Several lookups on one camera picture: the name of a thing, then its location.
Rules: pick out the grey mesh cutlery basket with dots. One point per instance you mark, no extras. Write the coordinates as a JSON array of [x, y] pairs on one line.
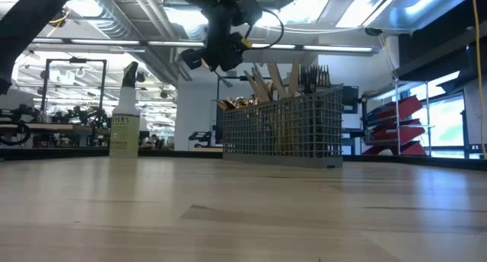
[[266, 128]]

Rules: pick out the green spray bottle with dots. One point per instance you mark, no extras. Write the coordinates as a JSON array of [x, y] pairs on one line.
[[125, 136]]

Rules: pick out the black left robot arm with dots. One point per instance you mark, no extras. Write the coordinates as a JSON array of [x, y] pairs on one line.
[[38, 26]]

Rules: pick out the distant black device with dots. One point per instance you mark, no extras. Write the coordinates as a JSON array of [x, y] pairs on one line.
[[199, 136]]

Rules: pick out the distant person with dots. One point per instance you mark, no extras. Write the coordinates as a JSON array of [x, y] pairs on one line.
[[155, 140]]

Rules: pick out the long ceiling light tube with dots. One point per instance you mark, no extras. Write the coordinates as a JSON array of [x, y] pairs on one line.
[[335, 48]]

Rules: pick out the black monitor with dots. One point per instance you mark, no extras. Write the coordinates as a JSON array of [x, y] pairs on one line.
[[351, 99]]

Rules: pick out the distant work table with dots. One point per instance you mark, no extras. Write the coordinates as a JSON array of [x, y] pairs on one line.
[[57, 128]]

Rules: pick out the metal shelf rack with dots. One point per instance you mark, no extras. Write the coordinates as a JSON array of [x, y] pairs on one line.
[[396, 87]]

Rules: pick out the red storage bin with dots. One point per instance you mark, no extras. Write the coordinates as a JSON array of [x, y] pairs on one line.
[[403, 107], [411, 148], [407, 132]]

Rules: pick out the black stand frame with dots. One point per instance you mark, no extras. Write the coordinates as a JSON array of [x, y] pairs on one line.
[[239, 78]]

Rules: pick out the black ceiling camera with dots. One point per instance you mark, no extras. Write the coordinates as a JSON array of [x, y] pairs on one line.
[[373, 31]]

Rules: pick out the large silver ceiling duct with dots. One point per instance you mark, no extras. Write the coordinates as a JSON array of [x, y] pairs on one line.
[[430, 7]]

